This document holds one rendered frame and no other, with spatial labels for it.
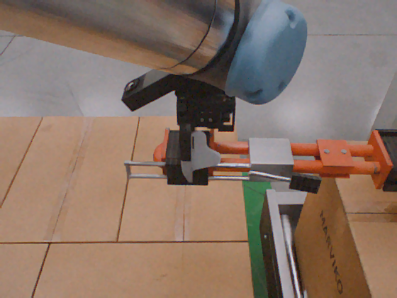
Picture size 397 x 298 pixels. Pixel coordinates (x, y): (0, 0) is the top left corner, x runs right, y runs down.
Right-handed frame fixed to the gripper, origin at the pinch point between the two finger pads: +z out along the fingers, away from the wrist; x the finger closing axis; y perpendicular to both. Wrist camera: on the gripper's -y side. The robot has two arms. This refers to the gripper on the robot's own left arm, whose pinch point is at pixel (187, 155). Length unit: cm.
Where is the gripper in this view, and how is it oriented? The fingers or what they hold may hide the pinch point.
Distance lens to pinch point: 61.5
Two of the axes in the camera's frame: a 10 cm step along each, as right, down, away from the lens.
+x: 0.3, -7.1, 7.0
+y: 10.0, 0.2, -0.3
